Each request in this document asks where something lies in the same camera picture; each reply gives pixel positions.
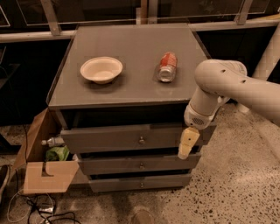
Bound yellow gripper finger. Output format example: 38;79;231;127
178;127;200;159

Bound grey top drawer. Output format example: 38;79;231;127
59;122;217;154

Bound white paper bowl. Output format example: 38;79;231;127
80;57;123;84

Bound black cable bundle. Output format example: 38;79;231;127
24;195;82;224

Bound grey drawer cabinet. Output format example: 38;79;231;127
48;24;216;183

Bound clear plastic bottle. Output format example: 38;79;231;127
41;136;65;147

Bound grey middle drawer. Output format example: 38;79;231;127
79;153;201;175

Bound red soda can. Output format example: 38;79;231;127
157;52;178;82

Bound grey drawer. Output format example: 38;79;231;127
79;153;201;175
59;122;217;154
89;173;192;193

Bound white cable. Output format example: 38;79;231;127
6;189;56;224

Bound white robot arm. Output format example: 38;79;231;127
178;27;280;159

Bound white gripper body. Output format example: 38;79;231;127
184;102;216;130

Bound metal railing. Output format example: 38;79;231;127
0;0;280;43

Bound brown cardboard box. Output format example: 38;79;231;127
12;108;79;194

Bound green plastic bag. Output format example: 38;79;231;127
45;146;69;161

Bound grey bottom drawer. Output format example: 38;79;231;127
89;173;192;193

